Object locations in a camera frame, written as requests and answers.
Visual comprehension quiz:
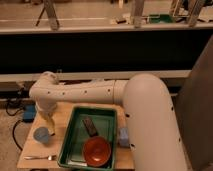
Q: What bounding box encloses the green plastic tray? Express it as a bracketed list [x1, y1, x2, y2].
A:
[57, 105, 118, 171]

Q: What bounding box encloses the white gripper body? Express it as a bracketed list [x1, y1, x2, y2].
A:
[36, 100, 57, 117]

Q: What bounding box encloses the orange bowl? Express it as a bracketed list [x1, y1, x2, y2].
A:
[82, 136, 111, 167]

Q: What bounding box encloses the silver fork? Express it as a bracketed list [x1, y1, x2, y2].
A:
[24, 155, 57, 161]

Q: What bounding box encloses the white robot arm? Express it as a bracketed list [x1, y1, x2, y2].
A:
[29, 72, 187, 171]

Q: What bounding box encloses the clear blue plastic cup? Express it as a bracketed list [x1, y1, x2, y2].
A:
[33, 127, 50, 144]

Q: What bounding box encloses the black cable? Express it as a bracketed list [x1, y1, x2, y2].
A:
[12, 119, 26, 152]

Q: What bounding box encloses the blue sponge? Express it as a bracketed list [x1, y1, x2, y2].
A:
[119, 127, 129, 147]

